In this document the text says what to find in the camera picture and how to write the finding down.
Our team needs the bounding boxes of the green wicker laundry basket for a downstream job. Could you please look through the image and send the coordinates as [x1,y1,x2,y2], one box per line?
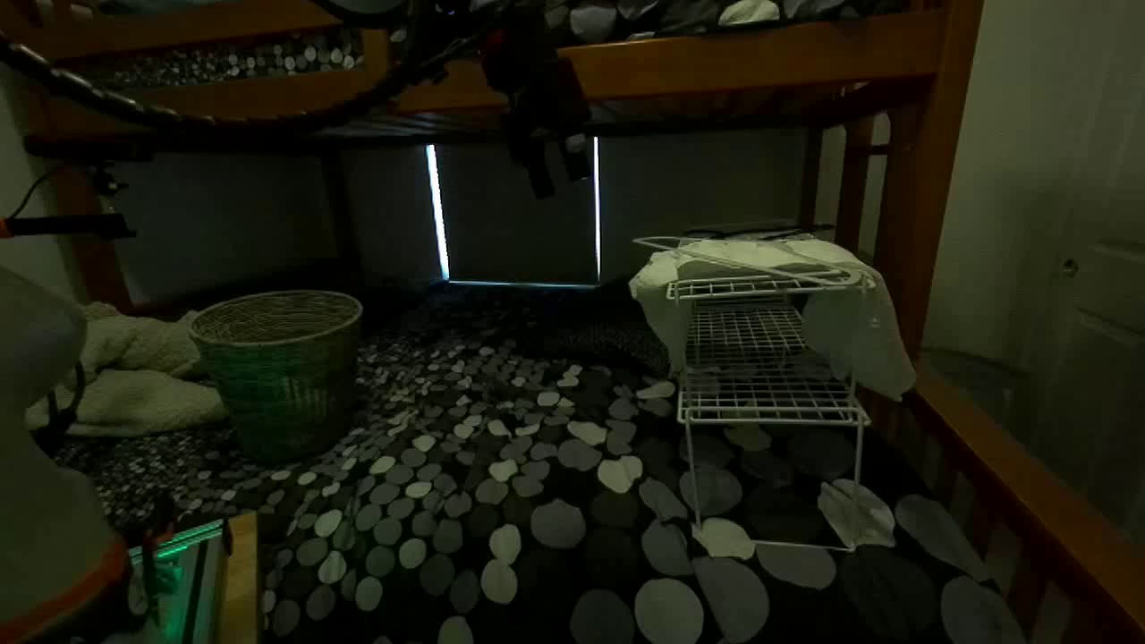
[188,288,368,469]

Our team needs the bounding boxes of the pebble pattern bedding upstairs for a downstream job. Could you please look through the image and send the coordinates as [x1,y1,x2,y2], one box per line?
[542,0,888,43]

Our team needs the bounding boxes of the grey dome with orange rim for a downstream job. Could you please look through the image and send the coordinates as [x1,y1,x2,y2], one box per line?
[0,260,132,644]

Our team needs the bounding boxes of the wooden board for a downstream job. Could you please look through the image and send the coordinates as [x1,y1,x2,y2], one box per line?
[215,511,265,644]

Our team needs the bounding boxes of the window with dark blind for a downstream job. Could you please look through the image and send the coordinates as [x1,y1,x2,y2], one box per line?
[423,133,610,293]

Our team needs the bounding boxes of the white fluffy towel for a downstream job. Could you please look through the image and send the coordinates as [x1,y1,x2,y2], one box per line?
[25,300,228,441]

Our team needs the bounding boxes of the white door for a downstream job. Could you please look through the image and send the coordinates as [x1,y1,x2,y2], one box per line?
[1005,0,1145,542]

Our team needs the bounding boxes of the white wire shelf rack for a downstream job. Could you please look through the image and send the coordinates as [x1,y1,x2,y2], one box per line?
[662,231,873,556]

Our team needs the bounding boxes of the black cable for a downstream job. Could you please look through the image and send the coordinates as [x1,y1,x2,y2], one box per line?
[0,33,480,136]

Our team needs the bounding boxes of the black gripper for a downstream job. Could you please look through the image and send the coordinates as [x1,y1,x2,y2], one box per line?
[497,72,591,201]

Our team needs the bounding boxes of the white cloth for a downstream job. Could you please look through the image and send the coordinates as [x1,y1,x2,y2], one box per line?
[627,231,921,404]

